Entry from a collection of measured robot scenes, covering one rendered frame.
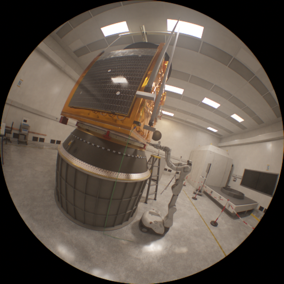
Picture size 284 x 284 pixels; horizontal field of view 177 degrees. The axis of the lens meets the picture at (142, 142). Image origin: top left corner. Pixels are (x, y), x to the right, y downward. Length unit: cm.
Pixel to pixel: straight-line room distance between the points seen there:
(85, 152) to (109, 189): 61
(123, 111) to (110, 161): 68
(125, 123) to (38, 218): 218
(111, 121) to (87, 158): 60
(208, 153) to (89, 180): 666
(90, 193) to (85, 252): 102
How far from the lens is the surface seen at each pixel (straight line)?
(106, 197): 144
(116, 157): 132
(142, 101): 116
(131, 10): 388
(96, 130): 140
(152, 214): 226
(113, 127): 110
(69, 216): 209
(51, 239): 187
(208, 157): 686
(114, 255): 178
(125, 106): 109
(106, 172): 124
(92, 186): 135
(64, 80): 647
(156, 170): 527
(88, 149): 135
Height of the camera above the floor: 167
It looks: 3 degrees up
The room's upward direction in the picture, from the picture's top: 18 degrees clockwise
